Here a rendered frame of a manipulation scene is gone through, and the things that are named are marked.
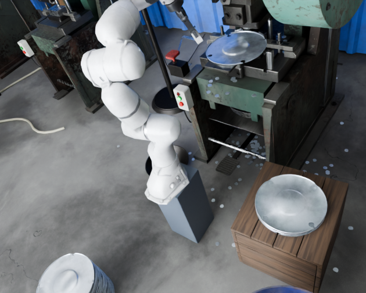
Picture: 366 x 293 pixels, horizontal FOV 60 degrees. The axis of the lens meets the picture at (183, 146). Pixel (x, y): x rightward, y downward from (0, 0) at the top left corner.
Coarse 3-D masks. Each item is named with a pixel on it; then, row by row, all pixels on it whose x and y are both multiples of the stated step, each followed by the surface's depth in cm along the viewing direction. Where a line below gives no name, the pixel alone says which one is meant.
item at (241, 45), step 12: (240, 36) 158; (252, 36) 156; (216, 48) 156; (228, 48) 152; (240, 48) 150; (252, 48) 148; (264, 48) 146; (216, 60) 149; (228, 60) 146; (240, 60) 144
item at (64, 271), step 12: (60, 264) 158; (72, 264) 156; (84, 264) 154; (48, 276) 155; (60, 276) 152; (72, 276) 151; (84, 276) 150; (48, 288) 150; (60, 288) 148; (72, 288) 147; (84, 288) 146
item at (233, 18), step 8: (224, 0) 140; (232, 0) 140; (240, 0) 138; (224, 8) 142; (232, 8) 139; (240, 8) 137; (248, 8) 138; (256, 8) 141; (264, 8) 147; (224, 16) 143; (232, 16) 142; (240, 16) 139; (248, 16) 141; (256, 16) 143; (240, 24) 143
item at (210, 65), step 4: (244, 60) 152; (208, 64) 149; (212, 64) 148; (216, 64) 147; (240, 64) 151; (244, 64) 153; (208, 68) 148; (212, 68) 146; (216, 68) 145; (220, 68) 144; (224, 68) 143; (228, 68) 143; (232, 68) 142; (236, 68) 154; (240, 68) 153; (224, 72) 143; (228, 72) 142; (232, 72) 157; (236, 72) 155; (240, 72) 154; (232, 76) 159; (236, 76) 158; (240, 76) 156
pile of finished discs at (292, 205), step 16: (288, 176) 144; (272, 192) 140; (288, 192) 138; (304, 192) 137; (320, 192) 135; (256, 208) 137; (272, 208) 135; (288, 208) 133; (304, 208) 132; (320, 208) 130; (272, 224) 130; (288, 224) 129; (304, 224) 127; (320, 224) 128
